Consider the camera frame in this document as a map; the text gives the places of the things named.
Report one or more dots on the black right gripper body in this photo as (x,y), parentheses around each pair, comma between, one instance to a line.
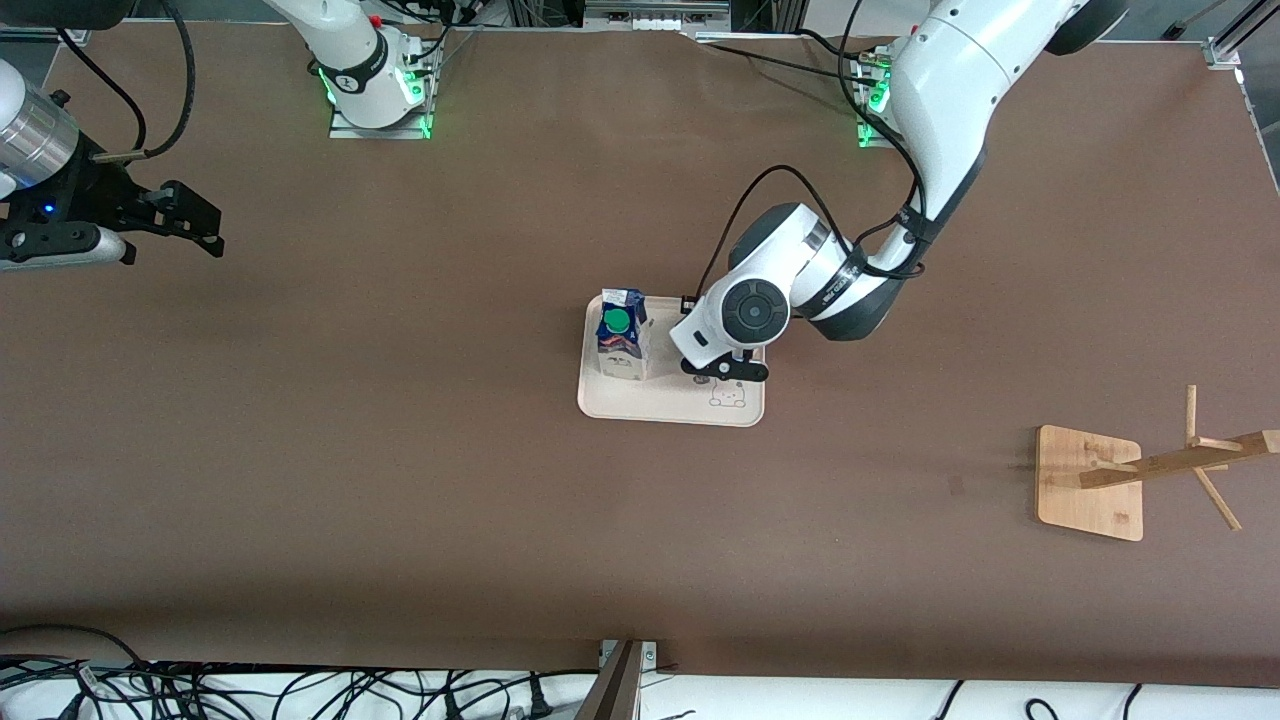
(93,193)

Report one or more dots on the blue white milk carton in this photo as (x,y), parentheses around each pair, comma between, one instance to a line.
(625,350)

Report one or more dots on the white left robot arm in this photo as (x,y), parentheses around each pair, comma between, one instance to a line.
(940,90)

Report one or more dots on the cream rabbit print tray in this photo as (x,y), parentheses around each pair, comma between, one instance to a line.
(640,398)

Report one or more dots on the wooden cup stand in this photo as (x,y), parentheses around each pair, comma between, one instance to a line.
(1085,500)

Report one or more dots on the aluminium profile bar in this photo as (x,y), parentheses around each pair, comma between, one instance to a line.
(615,690)

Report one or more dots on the aluminium corner profile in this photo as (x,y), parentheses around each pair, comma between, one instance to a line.
(1222,50)

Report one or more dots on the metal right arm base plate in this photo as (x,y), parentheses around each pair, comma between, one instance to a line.
(380,133)

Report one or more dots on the silver metal bracket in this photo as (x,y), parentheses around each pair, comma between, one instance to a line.
(650,655)

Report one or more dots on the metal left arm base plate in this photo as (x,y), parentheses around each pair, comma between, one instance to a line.
(870,135)

